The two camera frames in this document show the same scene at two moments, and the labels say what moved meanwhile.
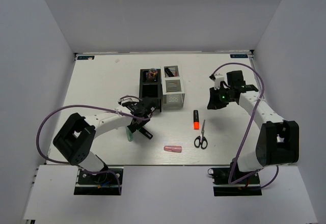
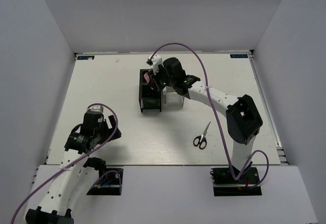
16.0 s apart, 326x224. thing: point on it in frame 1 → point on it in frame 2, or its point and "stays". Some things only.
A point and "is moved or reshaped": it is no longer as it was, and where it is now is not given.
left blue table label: x=85 y=57 stays
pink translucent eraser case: x=176 y=148 → x=146 y=78
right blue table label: x=239 y=55 stays
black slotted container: x=152 y=89 stays
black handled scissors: x=201 y=140 is moved or reshaped
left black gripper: x=133 y=128 → x=109 y=131
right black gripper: x=214 y=103 → x=154 y=78
